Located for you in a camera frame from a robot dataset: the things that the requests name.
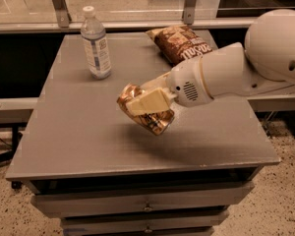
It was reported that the metal glass railing frame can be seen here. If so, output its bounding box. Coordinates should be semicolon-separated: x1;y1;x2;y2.
0;0;295;33

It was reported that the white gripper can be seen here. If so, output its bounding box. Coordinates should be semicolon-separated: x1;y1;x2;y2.
126;57;213;116

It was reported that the grey drawer cabinet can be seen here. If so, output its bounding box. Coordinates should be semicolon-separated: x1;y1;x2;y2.
7;32;279;236

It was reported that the brown chip bag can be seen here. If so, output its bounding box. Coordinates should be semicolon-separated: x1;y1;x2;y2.
147;25;212;65

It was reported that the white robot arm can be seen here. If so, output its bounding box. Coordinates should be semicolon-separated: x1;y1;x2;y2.
126;9;295;116

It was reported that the orange soda can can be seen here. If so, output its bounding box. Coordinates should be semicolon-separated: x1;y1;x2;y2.
116;83;176;137

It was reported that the clear plastic water bottle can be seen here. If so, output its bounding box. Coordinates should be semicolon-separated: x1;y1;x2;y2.
81;6;111;80

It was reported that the lower grey drawer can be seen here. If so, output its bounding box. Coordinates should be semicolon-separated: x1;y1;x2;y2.
61;210;229;236

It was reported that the upper grey drawer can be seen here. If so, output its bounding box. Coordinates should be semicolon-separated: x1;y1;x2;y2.
31;181;254;217

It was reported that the grey drawer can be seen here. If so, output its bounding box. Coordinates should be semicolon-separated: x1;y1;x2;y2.
31;181;254;217
61;210;229;236

